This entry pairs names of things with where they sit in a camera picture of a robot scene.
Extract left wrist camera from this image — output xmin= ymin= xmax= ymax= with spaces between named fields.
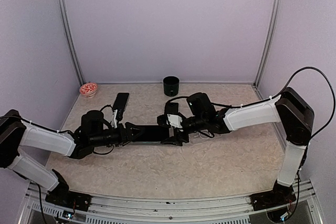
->
xmin=110 ymin=109 xmax=124 ymax=129

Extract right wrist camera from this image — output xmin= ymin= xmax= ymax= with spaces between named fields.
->
xmin=157 ymin=114 xmax=183 ymax=129

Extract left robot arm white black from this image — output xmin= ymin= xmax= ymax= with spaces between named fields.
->
xmin=1 ymin=110 xmax=144 ymax=206

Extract front aluminium rail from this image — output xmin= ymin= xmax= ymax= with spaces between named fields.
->
xmin=17 ymin=180 xmax=324 ymax=223

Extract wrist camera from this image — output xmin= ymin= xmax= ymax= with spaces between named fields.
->
xmin=110 ymin=109 xmax=124 ymax=129
xmin=157 ymin=114 xmax=183 ymax=129

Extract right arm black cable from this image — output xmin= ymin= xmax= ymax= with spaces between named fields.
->
xmin=165 ymin=66 xmax=336 ymax=141

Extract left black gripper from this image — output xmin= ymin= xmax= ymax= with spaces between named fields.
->
xmin=90 ymin=122 xmax=145 ymax=147

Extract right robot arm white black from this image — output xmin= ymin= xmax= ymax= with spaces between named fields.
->
xmin=157 ymin=88 xmax=314 ymax=205

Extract black phone top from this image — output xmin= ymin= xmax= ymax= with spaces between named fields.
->
xmin=164 ymin=102 xmax=179 ymax=115

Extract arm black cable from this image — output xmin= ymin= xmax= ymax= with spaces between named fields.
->
xmin=0 ymin=104 xmax=116 ymax=224
xmin=165 ymin=66 xmax=336 ymax=141

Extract black phone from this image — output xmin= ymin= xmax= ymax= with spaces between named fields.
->
xmin=135 ymin=125 xmax=170 ymax=143
xmin=164 ymin=102 xmax=179 ymax=115
xmin=113 ymin=92 xmax=130 ymax=117

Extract clear phone case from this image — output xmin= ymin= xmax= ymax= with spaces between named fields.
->
xmin=189 ymin=130 xmax=215 ymax=145

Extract dark green mug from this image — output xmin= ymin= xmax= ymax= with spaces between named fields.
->
xmin=163 ymin=76 xmax=180 ymax=97

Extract left aluminium frame post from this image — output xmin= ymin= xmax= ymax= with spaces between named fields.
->
xmin=57 ymin=0 xmax=85 ymax=86

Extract red white patterned bowl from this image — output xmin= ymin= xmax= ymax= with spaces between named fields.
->
xmin=79 ymin=82 xmax=98 ymax=98

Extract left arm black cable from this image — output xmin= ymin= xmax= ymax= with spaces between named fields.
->
xmin=0 ymin=104 xmax=116 ymax=224

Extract aluminium frame post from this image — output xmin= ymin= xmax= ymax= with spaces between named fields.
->
xmin=254 ymin=0 xmax=281 ymax=89
xmin=57 ymin=0 xmax=85 ymax=86

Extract black phone bottom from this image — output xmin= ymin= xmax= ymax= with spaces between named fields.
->
xmin=135 ymin=125 xmax=170 ymax=143

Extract right aluminium frame post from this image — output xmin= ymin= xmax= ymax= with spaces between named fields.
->
xmin=254 ymin=0 xmax=281 ymax=89

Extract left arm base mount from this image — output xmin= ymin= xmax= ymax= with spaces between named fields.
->
xmin=45 ymin=191 xmax=92 ymax=212

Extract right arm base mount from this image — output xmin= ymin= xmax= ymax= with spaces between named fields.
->
xmin=250 ymin=191 xmax=297 ymax=211

